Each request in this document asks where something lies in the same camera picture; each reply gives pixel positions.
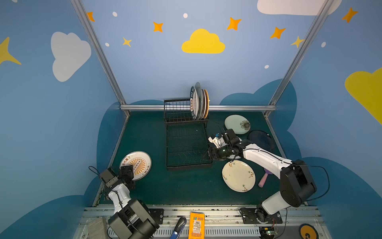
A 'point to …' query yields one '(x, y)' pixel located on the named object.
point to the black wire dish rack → (187, 140)
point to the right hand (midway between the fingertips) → (207, 156)
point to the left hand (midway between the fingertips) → (135, 168)
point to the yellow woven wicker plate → (207, 104)
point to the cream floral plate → (238, 176)
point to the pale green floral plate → (239, 124)
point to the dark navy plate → (262, 139)
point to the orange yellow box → (196, 229)
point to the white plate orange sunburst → (205, 104)
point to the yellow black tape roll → (307, 231)
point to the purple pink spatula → (262, 181)
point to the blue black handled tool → (179, 227)
